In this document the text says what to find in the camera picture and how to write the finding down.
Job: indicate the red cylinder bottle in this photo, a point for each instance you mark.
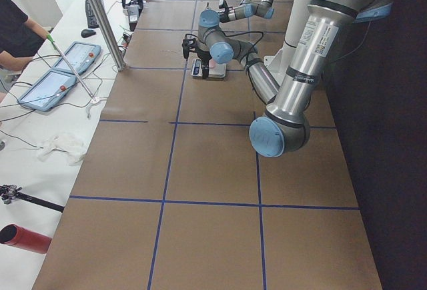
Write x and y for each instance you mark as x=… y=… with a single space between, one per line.
x=19 y=237

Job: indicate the near teach pendant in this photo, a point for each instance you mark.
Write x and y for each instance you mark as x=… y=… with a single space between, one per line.
x=47 y=91

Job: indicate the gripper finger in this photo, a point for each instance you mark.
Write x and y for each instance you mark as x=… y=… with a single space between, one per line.
x=205 y=69

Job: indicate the white crumpled cloth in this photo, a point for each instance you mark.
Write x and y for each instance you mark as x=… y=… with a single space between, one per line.
x=74 y=148

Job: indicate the aluminium frame post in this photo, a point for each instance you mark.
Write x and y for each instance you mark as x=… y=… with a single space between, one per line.
x=107 y=33

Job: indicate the far teach pendant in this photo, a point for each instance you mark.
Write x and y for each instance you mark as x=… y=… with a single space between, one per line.
x=81 y=55

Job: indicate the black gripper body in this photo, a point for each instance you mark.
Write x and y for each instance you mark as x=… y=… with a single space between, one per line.
x=203 y=58
x=223 y=17

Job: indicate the silver digital kitchen scale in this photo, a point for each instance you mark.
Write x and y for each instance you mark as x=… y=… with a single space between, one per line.
x=216 y=74

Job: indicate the pink paper cup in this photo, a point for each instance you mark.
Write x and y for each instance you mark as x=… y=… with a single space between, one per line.
x=212 y=64

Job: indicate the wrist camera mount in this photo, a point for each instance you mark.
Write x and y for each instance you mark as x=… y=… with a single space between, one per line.
x=222 y=4
x=188 y=46

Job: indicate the black computer mouse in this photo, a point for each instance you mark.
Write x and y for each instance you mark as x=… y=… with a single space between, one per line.
x=85 y=33

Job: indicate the teach pendant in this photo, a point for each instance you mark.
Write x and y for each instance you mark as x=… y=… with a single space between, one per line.
x=81 y=55
x=47 y=91

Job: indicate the green handled reacher stick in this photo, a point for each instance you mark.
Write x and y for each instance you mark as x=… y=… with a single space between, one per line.
x=94 y=100

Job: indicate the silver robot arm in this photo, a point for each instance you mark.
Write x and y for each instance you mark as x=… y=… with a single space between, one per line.
x=285 y=85
x=246 y=9

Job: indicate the black tripod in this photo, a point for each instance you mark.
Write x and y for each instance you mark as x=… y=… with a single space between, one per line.
x=9 y=193

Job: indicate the person in black shirt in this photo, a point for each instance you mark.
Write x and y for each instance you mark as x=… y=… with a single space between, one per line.
x=21 y=37

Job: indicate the black keyboard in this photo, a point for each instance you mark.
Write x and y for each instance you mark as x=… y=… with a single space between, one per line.
x=90 y=16

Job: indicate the black box with label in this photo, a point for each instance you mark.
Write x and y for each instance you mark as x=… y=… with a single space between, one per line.
x=133 y=15

